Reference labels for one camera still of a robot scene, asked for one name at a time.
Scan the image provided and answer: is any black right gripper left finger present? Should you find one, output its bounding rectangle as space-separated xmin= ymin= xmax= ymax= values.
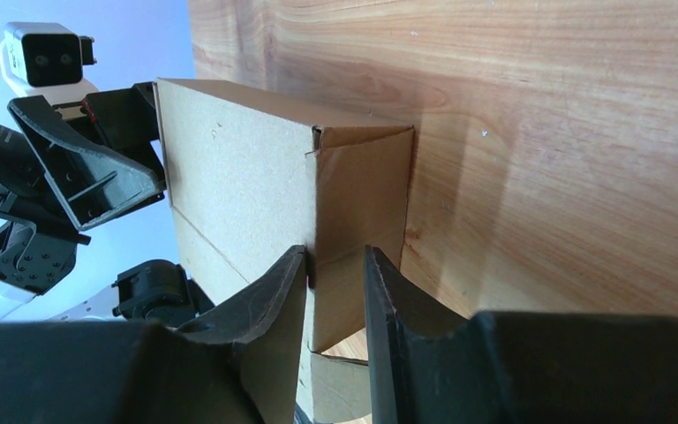
xmin=0 ymin=246 xmax=307 ymax=423

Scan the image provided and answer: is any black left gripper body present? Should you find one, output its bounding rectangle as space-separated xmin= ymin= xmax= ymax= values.
xmin=0 ymin=125 xmax=90 ymax=295

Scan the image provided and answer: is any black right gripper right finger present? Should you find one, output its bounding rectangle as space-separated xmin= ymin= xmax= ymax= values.
xmin=364 ymin=246 xmax=678 ymax=423

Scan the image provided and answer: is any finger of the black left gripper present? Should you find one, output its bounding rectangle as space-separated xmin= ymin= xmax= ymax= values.
xmin=82 ymin=82 xmax=159 ymax=152
xmin=8 ymin=95 xmax=166 ymax=231

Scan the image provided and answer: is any brown cardboard paper box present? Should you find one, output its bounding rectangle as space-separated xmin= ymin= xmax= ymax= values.
xmin=154 ymin=79 xmax=415 ymax=423

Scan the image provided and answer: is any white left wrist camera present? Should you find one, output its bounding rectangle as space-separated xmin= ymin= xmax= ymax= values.
xmin=0 ymin=21 xmax=98 ymax=105

